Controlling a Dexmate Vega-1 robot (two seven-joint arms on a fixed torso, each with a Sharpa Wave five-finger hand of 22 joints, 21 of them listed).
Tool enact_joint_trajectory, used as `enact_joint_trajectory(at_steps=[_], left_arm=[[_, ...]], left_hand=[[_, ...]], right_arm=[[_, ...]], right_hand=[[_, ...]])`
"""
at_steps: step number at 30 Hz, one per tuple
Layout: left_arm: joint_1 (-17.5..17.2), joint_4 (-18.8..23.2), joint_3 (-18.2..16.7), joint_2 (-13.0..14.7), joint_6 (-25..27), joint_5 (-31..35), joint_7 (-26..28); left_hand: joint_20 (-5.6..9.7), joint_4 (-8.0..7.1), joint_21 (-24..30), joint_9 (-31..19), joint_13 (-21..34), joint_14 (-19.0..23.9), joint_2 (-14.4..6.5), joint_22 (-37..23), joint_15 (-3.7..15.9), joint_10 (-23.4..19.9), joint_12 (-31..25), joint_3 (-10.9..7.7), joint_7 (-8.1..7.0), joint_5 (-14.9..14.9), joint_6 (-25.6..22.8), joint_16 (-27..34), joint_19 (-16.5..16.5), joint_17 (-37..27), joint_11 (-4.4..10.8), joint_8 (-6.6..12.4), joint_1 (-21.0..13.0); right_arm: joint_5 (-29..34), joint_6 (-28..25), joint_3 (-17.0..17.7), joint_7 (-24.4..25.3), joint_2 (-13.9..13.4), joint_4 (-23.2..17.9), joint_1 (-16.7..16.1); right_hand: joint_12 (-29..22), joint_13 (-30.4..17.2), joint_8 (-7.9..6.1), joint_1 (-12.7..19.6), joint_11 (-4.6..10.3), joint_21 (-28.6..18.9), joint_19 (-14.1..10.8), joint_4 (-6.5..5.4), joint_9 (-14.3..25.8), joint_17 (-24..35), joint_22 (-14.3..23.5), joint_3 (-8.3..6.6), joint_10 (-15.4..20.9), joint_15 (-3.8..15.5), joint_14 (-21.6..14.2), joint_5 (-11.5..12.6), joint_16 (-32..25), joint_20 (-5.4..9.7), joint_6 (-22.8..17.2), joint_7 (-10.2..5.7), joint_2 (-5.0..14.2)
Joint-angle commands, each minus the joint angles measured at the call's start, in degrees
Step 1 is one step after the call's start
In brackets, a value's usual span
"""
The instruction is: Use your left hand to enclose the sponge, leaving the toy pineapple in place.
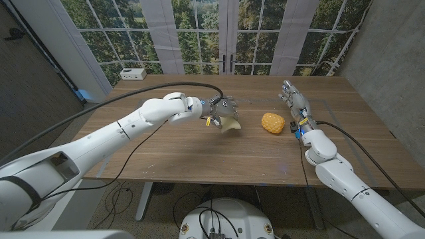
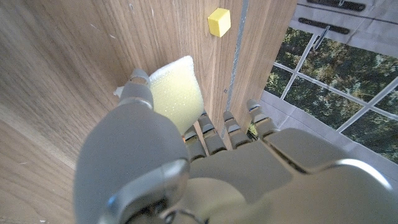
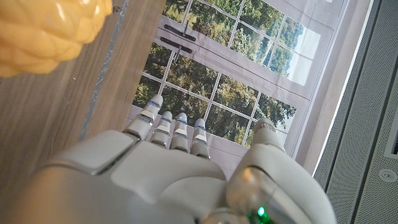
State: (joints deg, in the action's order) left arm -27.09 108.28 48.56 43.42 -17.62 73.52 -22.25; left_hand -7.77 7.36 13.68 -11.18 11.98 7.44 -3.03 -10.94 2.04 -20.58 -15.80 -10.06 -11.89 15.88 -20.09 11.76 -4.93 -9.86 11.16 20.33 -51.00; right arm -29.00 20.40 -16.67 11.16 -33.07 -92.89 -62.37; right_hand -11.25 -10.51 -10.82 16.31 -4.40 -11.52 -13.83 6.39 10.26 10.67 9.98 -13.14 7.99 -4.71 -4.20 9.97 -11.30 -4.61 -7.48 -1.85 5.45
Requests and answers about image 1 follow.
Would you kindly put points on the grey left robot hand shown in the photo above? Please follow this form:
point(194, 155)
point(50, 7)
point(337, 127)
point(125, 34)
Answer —
point(224, 108)

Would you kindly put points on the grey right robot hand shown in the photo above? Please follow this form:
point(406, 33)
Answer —
point(299, 101)

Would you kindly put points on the pale yellow sponge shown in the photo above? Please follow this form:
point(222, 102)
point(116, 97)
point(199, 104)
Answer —
point(230, 125)

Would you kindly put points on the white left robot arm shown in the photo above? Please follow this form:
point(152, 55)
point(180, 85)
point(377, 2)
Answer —
point(99, 139)

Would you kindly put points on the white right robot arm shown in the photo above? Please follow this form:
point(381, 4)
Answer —
point(352, 189)

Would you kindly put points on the orange toy pineapple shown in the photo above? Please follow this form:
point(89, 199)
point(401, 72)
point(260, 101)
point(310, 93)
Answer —
point(273, 123)

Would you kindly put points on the printed window forest backdrop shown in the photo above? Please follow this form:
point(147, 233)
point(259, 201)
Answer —
point(199, 33)

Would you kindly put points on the white power strip box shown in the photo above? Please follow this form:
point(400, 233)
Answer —
point(133, 74)

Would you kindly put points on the dark ribbed round object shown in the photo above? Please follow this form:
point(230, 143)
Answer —
point(163, 188)

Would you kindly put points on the grey table leg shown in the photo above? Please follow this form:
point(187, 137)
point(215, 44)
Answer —
point(143, 202)
point(314, 209)

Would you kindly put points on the white robot torso base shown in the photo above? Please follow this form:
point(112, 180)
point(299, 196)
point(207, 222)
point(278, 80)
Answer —
point(229, 219)

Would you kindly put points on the small blue object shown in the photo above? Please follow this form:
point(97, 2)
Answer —
point(83, 94)

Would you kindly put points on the white robot body edge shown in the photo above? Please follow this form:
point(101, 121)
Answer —
point(66, 234)

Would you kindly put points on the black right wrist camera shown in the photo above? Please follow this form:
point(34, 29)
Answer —
point(294, 127)

